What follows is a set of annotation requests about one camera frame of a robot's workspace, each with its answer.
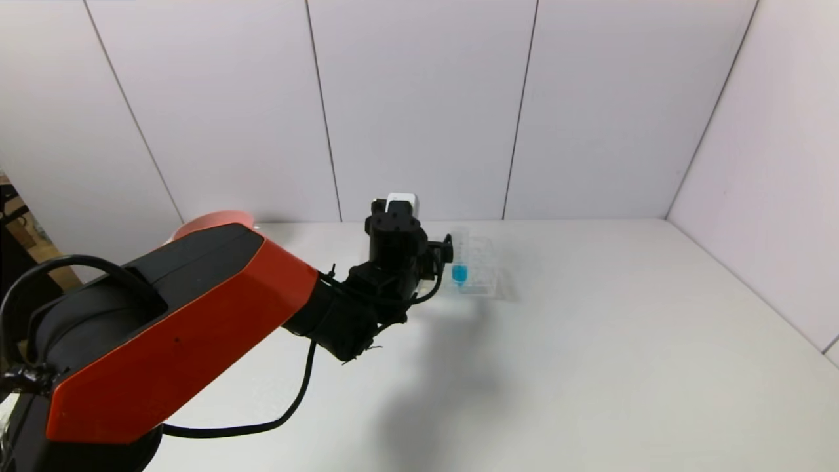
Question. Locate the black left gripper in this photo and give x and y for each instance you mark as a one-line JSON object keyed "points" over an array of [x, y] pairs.
{"points": [[448, 250]]}

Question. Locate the black and orange left arm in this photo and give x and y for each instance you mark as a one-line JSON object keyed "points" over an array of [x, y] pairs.
{"points": [[164, 328]]}

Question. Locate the test tube with blue pigment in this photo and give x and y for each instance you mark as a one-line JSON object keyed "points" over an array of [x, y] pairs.
{"points": [[459, 274]]}

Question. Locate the pink bowl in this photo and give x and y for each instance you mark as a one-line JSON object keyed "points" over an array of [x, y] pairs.
{"points": [[210, 217]]}

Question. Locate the black chair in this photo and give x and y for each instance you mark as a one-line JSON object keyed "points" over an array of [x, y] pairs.
{"points": [[13, 249]]}

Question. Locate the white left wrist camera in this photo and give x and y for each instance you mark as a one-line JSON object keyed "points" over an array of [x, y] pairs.
{"points": [[401, 199]]}

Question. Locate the clear acrylic test tube rack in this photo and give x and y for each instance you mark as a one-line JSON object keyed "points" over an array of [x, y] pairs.
{"points": [[482, 275]]}

